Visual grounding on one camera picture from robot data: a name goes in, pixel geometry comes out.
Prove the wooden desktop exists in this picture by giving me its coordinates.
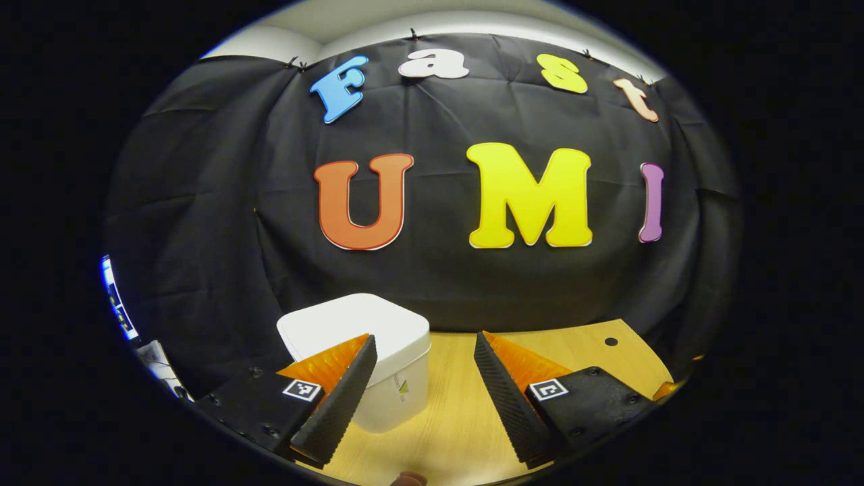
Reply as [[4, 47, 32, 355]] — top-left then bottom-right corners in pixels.
[[297, 319, 676, 486]]

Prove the black backdrop cloth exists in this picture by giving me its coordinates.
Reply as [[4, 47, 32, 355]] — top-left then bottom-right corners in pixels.
[[101, 34, 743, 399]]

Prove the white desktop garbage bin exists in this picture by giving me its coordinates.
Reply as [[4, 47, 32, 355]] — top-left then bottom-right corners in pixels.
[[277, 293, 433, 434]]

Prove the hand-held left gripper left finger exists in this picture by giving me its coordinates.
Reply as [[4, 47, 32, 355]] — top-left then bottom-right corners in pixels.
[[194, 333, 379, 466]]

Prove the lit monitor screen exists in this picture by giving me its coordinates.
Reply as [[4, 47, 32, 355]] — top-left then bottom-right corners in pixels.
[[100, 254, 140, 342]]

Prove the white device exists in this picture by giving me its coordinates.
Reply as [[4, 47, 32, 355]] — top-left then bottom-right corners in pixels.
[[135, 340, 195, 402]]

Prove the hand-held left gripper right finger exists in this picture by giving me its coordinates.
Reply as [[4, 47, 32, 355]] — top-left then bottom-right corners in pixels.
[[472, 329, 659, 470]]

